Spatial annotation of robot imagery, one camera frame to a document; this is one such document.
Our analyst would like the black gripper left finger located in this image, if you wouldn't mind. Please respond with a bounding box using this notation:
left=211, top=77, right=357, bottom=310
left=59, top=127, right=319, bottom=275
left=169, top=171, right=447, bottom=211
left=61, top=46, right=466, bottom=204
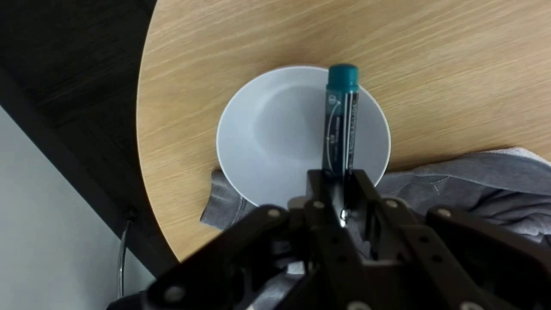
left=145, top=168, right=369, bottom=310

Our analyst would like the green marker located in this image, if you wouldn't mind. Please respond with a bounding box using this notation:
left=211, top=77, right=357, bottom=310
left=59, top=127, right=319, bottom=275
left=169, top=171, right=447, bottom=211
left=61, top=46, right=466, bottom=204
left=321, top=61, right=362, bottom=177

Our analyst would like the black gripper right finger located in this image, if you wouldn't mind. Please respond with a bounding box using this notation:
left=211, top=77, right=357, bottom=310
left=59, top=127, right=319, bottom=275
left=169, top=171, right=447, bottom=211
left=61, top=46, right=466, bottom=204
left=343, top=168, right=551, bottom=310

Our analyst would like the black cable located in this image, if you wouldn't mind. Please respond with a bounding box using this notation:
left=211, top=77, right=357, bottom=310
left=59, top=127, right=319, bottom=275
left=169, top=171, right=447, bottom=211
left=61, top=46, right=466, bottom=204
left=116, top=206, right=138, bottom=299

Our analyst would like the grey cloth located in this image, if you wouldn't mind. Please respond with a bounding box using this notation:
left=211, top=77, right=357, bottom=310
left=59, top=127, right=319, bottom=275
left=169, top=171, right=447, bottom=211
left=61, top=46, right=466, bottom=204
left=199, top=146, right=551, bottom=249

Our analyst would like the white round plate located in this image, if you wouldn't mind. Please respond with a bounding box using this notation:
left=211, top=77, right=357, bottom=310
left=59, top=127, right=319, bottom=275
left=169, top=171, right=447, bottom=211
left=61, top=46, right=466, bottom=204
left=214, top=63, right=395, bottom=209

